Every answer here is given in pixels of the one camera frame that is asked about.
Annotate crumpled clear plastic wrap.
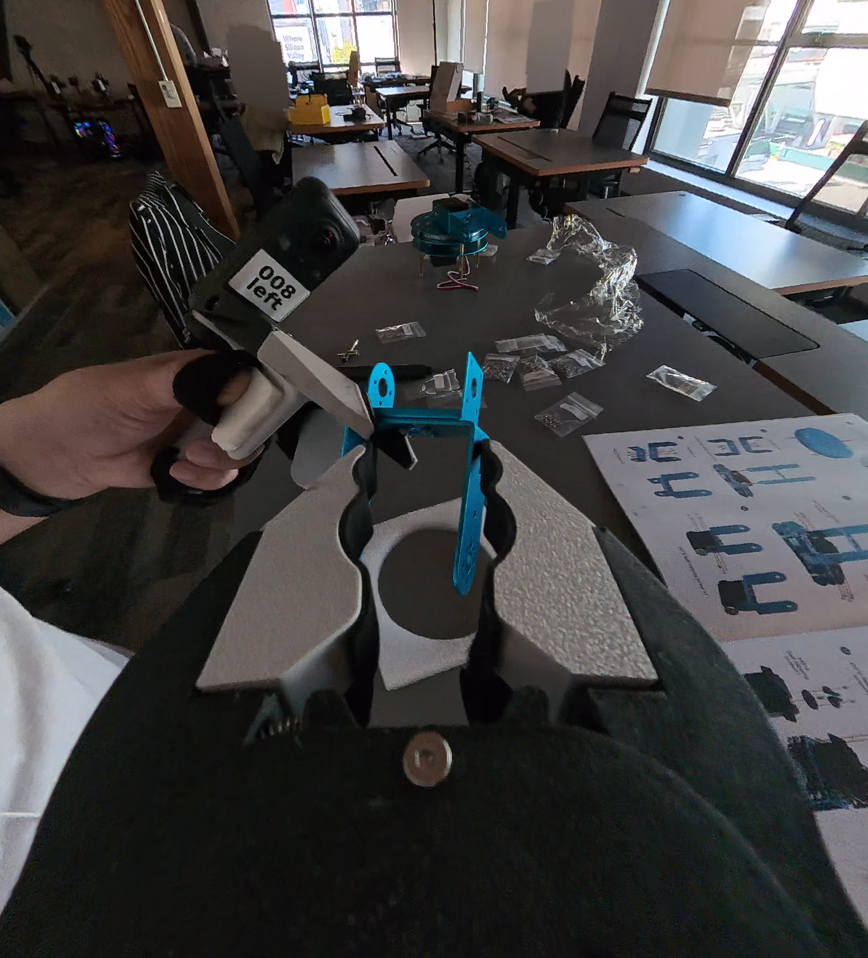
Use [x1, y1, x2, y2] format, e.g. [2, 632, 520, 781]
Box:
[530, 213, 645, 347]

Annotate computer with coloured lights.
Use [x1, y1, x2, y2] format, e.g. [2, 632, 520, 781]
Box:
[71, 120, 122, 160]

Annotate black office chair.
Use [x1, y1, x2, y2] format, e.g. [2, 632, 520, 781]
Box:
[784, 120, 868, 252]
[591, 91, 653, 152]

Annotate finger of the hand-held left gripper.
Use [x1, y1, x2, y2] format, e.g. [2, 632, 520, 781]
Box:
[288, 418, 419, 491]
[212, 331, 377, 460]

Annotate printed instruction sheet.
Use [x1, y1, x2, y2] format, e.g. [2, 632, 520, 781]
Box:
[584, 414, 868, 958]

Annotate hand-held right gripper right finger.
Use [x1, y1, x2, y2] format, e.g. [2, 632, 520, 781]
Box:
[470, 440, 661, 721]

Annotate black wrist band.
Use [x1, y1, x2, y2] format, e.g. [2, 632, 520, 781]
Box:
[0, 404, 85, 519]

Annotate black white striped cloth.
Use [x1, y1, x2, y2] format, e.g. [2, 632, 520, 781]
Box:
[129, 172, 237, 347]

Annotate light grey desk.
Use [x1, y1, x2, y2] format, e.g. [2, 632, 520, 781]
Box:
[565, 191, 868, 297]

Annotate group of clear screw bags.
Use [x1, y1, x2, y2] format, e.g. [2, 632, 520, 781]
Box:
[374, 320, 718, 437]

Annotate dark grey desk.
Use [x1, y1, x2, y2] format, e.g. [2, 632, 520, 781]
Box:
[228, 217, 835, 675]

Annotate white foam square with hole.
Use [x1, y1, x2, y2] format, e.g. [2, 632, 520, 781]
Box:
[359, 500, 499, 693]

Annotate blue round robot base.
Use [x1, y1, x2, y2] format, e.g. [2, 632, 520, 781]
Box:
[410, 196, 508, 279]

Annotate beige window roller blinds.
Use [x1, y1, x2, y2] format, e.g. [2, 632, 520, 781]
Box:
[397, 0, 805, 107]

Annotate blue metal bracket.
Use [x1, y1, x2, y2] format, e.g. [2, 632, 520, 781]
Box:
[340, 352, 499, 597]

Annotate wooden support post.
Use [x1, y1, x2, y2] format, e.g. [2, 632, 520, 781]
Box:
[101, 0, 240, 240]

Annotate person's left hand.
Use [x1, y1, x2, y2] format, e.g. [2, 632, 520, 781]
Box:
[0, 358, 251, 501]

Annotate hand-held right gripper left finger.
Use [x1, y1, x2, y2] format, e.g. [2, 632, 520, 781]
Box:
[196, 445, 377, 721]

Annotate rows of brown-edged office desks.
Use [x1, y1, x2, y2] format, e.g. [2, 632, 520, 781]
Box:
[284, 71, 652, 203]

